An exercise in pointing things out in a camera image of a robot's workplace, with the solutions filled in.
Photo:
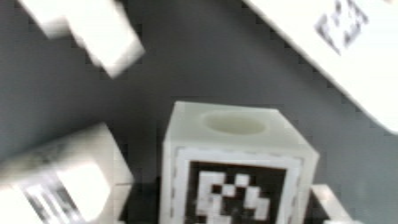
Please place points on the white chair leg with marker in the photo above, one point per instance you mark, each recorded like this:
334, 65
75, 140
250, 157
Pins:
94, 20

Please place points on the white chair backrest frame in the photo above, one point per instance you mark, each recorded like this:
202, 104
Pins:
341, 32

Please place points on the white cube nut with marker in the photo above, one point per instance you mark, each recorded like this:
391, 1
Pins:
236, 167

